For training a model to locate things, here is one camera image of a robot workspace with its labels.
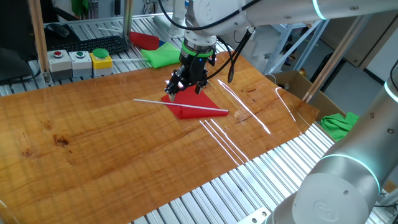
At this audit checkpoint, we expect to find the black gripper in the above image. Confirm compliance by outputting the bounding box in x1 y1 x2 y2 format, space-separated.
164 49 216 103

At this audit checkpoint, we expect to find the red flag with white stick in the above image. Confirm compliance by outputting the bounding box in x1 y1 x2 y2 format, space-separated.
133 84 230 120

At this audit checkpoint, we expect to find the white foam box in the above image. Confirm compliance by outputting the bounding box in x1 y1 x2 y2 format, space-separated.
247 24 282 65

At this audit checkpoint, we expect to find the yellow box with green button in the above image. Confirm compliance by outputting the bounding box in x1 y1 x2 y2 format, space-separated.
90 47 114 77

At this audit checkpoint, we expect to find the wood-grain vinyl mat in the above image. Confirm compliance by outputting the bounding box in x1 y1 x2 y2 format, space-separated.
0 50 321 224

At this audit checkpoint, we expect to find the black keyboard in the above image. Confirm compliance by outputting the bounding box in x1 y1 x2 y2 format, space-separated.
46 35 131 56

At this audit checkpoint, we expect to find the grey box with green button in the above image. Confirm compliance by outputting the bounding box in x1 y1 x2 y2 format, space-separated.
68 50 93 78

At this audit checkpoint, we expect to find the grey metal shelf rack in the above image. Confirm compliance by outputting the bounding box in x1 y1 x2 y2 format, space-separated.
263 19 331 75

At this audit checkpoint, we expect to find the brown cardboard box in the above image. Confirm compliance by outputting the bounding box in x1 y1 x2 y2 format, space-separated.
267 70 346 123

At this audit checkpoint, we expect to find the grey box with red button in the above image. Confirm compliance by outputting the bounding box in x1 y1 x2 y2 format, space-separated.
47 49 73 82

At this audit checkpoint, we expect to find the hanging green fabric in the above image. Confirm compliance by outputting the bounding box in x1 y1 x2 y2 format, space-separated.
70 0 90 17

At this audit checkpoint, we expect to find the black computer mouse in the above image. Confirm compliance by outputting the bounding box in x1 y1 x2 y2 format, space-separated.
45 23 70 39

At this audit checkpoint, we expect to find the green cloth bundle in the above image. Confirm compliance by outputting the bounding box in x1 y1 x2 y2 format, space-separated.
320 111 361 143

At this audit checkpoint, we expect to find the black computer monitor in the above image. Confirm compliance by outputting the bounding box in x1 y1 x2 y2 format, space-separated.
0 0 39 83

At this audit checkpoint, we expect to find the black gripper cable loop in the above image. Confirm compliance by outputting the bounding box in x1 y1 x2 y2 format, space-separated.
206 27 254 84

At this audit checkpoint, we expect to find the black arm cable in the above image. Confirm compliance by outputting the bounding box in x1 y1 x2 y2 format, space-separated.
157 0 262 32

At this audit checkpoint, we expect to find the aluminium frame post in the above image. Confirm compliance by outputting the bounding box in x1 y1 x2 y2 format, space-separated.
122 0 135 45
28 0 53 86
302 14 376 104

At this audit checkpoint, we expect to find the white metal bracket plate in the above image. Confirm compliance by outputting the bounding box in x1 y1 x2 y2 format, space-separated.
236 207 272 224

